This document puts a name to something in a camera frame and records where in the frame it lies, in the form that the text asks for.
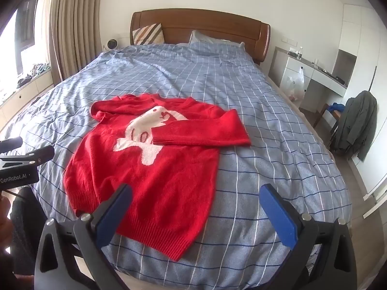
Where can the blue plaid duvet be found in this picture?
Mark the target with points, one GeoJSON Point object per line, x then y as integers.
{"type": "Point", "coordinates": [237, 248]}

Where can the red knit sweater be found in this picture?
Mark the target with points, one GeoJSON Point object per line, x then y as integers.
{"type": "Point", "coordinates": [167, 150]}

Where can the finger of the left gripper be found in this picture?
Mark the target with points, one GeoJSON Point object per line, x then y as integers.
{"type": "Point", "coordinates": [10, 144]}
{"type": "Point", "coordinates": [37, 157]}

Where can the small round clock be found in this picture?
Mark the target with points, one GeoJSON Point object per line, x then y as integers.
{"type": "Point", "coordinates": [111, 44]}

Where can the beige curtain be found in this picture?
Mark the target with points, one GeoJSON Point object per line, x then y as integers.
{"type": "Point", "coordinates": [74, 36]}

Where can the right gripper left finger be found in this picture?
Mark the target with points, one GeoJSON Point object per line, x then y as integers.
{"type": "Point", "coordinates": [70, 253]}

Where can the blue cloth on chair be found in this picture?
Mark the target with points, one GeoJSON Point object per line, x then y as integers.
{"type": "Point", "coordinates": [336, 107]}

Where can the clutter on window sill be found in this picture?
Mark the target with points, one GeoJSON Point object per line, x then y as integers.
{"type": "Point", "coordinates": [36, 71]}

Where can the blue plaid pillow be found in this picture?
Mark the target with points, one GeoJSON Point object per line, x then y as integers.
{"type": "Point", "coordinates": [200, 41]}

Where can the dark green jacket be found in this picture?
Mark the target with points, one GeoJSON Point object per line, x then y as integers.
{"type": "Point", "coordinates": [356, 127]}

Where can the person's left hand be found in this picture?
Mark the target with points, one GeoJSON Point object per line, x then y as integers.
{"type": "Point", "coordinates": [6, 226]}

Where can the bottle on desk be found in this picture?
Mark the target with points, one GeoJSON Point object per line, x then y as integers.
{"type": "Point", "coordinates": [299, 53]}

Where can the white desk unit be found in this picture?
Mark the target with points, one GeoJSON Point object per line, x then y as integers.
{"type": "Point", "coordinates": [320, 88]}

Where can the striped cushion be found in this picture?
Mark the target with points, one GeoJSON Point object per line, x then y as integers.
{"type": "Point", "coordinates": [151, 34]}

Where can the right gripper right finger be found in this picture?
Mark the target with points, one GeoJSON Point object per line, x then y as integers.
{"type": "Point", "coordinates": [321, 254]}

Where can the wooden headboard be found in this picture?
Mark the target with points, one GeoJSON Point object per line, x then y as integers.
{"type": "Point", "coordinates": [178, 24]}

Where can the white plastic bag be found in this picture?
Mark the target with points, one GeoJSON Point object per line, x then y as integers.
{"type": "Point", "coordinates": [294, 86]}

